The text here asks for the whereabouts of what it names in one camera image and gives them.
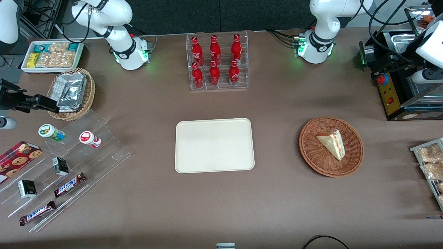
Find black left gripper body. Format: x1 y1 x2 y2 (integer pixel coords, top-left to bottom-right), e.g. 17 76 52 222
406 41 423 70

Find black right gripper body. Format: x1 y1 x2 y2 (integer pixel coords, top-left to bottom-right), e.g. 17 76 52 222
0 79 35 113

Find triangular sandwich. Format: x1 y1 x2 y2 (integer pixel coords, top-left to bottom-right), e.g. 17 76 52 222
316 129 346 162

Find light wicker basket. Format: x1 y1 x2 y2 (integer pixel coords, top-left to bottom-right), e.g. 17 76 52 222
47 68 96 121

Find grey metal snack tray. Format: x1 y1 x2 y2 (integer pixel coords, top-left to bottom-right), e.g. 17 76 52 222
409 137 443 212

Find round brown wicker basket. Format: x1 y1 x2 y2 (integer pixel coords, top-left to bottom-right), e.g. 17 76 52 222
299 116 364 178

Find beige rectangular tray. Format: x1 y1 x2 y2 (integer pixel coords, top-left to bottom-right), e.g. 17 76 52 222
175 118 255 174

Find steel food pan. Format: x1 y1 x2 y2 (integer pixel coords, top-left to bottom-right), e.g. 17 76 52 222
406 74 443 99
382 32 421 53

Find silver foil pouch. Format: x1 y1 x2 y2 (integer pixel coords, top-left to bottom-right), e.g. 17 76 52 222
52 73 88 106
57 102 84 112

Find green lid yogurt cup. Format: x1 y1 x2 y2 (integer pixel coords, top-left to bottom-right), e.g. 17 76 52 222
38 123 65 142

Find white snack bin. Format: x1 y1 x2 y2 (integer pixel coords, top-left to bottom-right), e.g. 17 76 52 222
21 40 85 74

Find black food warmer cabinet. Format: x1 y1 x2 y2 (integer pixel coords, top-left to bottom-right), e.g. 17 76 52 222
359 6 443 121

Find clear nut snack bag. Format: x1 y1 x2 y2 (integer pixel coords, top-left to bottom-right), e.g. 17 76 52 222
48 42 70 53
36 51 76 68

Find red lid yogurt cup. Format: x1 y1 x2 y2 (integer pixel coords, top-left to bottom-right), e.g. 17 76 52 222
79 131 102 149

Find red plaid cookie box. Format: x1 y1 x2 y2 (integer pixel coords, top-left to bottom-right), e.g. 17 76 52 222
0 140 43 185

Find small black carton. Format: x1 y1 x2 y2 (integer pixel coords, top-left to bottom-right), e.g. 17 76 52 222
52 156 70 176
17 179 37 199

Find clear acrylic stepped stand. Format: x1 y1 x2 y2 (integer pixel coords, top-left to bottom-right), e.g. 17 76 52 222
0 110 132 233

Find dark equipment rack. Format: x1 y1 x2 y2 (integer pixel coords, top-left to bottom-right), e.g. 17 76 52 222
18 0 63 39

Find Snickers chocolate bar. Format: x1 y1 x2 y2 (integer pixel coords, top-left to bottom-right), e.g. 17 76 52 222
53 172 87 198
19 200 57 227

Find red cola bottle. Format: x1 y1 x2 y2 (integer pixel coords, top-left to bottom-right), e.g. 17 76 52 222
209 61 220 86
231 34 242 65
209 35 222 66
228 59 240 86
191 62 204 89
191 36 204 67

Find clear acrylic bottle rack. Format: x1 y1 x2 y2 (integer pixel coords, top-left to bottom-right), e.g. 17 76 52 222
186 31 249 91

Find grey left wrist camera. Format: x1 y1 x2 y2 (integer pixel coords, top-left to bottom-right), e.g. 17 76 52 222
412 68 443 85

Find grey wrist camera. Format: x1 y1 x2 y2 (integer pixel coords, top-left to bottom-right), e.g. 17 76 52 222
0 117 17 130
412 68 443 85

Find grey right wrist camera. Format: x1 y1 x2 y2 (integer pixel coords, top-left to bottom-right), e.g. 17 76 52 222
0 117 17 130

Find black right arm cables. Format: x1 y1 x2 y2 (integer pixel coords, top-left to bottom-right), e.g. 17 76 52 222
21 0 92 44

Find black left base cables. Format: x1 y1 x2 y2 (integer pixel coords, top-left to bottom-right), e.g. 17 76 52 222
266 28 300 47

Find black looped floor cable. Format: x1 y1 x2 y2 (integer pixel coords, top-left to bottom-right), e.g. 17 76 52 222
302 235 350 249

